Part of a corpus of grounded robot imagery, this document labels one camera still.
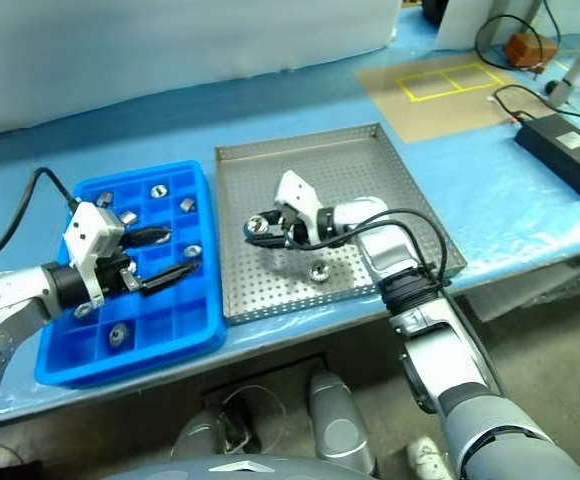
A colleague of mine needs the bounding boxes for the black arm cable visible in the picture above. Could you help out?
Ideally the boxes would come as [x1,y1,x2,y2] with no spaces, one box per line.
[0,166,80,280]
[287,208,504,399]

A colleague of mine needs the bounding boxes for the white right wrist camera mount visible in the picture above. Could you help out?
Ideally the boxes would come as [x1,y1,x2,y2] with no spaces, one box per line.
[273,169,324,244]

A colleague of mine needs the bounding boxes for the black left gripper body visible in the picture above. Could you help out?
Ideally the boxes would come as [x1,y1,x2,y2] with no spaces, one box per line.
[97,244,145,297]

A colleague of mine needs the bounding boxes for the grey robot torso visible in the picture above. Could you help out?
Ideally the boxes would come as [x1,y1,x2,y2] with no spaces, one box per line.
[99,452,371,480]

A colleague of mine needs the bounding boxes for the brown table mat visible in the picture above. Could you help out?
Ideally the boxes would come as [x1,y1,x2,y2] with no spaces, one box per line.
[353,52,559,146]

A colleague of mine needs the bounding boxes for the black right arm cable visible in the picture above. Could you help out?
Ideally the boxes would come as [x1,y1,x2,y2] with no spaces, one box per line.
[287,208,504,399]

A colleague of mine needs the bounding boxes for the blue plastic table cover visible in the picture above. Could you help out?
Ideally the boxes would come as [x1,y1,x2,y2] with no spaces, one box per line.
[0,7,580,416]

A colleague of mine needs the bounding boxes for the white panel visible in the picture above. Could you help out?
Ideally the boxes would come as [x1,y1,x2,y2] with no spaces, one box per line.
[434,0,544,51]

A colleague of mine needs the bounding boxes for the large white foam board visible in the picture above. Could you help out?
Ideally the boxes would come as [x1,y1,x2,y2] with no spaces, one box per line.
[0,0,404,141]

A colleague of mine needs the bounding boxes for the black looped cable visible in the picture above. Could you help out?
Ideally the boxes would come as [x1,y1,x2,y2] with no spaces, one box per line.
[473,13,571,72]

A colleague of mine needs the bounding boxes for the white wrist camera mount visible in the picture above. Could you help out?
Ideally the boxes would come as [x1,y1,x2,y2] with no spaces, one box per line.
[273,169,324,244]
[62,201,126,307]

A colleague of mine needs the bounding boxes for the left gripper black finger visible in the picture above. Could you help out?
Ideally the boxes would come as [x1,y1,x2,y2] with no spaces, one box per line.
[138,261,203,296]
[118,226,174,250]

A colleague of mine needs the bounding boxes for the brown block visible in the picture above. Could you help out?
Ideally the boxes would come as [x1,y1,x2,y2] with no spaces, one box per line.
[504,32,559,69]

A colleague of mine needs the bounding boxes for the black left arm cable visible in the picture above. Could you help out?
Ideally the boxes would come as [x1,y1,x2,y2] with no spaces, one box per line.
[0,166,80,280]

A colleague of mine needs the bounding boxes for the thin white wire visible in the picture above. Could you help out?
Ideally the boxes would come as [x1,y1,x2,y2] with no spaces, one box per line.
[219,383,277,431]

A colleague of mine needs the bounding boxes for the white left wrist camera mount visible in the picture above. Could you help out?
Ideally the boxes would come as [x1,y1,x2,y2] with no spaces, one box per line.
[62,201,126,307]

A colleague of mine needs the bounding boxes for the black power adapter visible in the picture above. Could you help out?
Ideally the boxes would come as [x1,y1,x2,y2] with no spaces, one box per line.
[513,113,580,198]

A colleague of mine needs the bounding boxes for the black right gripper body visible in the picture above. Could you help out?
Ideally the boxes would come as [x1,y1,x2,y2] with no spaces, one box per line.
[268,208,310,252]

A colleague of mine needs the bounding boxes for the black adapter cable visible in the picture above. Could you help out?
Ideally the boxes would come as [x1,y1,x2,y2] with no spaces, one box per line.
[493,83,537,126]

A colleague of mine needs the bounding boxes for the perforated metal tray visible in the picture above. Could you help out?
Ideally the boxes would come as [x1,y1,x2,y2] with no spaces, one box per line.
[213,122,469,326]

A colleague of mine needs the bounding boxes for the blue compartment tray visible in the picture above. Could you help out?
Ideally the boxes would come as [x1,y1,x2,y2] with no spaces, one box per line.
[34,159,229,390]

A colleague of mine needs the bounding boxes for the grey rounded robot leg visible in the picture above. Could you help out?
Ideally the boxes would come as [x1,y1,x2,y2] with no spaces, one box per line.
[307,369,379,476]
[169,407,231,457]

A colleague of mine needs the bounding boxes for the white shoe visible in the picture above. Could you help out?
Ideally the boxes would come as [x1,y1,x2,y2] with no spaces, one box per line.
[406,434,452,480]

